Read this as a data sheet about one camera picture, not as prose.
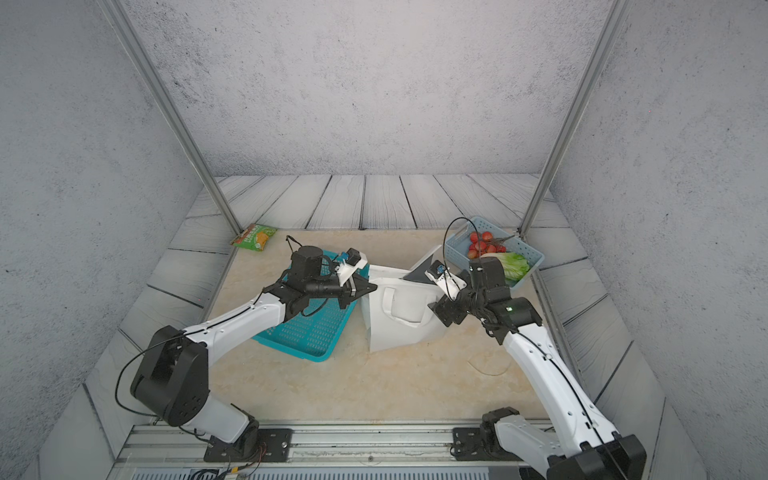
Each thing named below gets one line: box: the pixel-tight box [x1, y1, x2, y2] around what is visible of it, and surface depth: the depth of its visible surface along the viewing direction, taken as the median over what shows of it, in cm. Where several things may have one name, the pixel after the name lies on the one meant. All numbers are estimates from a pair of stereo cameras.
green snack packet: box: [230, 223, 278, 252], surface depth 117 cm
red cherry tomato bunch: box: [468, 231, 507, 260], surface depth 113 cm
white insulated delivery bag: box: [360, 245, 444, 353], surface depth 80 cm
